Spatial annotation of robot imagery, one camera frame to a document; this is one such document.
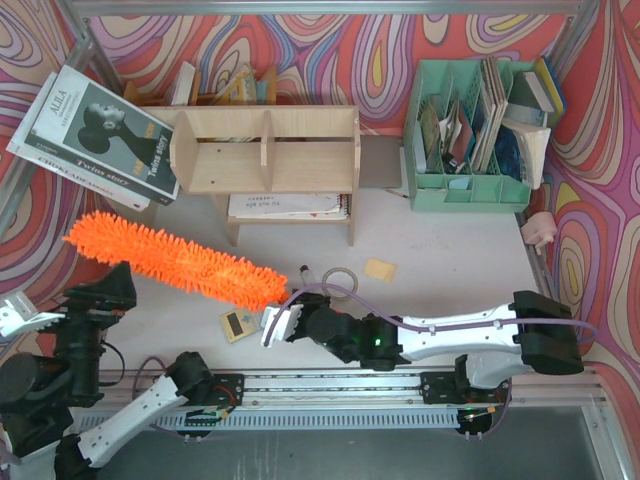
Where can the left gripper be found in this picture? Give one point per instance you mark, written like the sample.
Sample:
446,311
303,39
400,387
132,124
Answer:
93,304

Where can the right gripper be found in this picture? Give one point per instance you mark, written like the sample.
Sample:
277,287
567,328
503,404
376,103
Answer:
306,307

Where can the white marker black cap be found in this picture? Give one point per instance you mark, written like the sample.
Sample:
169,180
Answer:
307,276

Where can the orange microfiber duster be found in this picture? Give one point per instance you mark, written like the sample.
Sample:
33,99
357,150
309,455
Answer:
177,262

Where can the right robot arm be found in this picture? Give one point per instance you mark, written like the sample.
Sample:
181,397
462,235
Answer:
530,333

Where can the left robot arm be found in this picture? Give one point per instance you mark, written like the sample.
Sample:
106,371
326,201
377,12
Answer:
38,392

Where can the wooden bookshelf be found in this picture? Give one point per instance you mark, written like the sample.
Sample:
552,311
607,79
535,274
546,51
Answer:
220,151

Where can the yellow sticky note pad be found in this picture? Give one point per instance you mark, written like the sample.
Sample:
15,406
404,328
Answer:
380,270

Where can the grey pocket calculator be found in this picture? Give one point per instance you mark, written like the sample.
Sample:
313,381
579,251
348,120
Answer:
238,324

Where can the spiral notebook on lower shelf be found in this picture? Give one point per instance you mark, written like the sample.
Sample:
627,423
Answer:
332,206

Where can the pencil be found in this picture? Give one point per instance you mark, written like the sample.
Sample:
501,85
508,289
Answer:
397,193

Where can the grey brown mat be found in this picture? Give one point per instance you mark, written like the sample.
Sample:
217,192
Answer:
380,162

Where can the Twins story magazine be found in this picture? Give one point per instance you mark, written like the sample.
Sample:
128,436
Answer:
89,127

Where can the green desk organizer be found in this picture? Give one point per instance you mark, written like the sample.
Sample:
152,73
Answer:
448,169

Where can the open book beside organizer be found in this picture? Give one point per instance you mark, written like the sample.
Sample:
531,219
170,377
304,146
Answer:
521,151

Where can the blue yellow book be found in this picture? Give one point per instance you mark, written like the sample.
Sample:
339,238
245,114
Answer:
538,88

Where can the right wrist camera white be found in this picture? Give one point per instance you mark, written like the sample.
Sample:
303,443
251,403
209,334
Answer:
278,324

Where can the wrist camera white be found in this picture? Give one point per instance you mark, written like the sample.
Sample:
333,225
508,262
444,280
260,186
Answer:
19,315
278,324

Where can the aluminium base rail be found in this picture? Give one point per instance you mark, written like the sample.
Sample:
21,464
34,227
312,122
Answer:
349,388

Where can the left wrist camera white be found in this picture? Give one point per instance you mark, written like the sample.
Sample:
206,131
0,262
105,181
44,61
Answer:
19,315

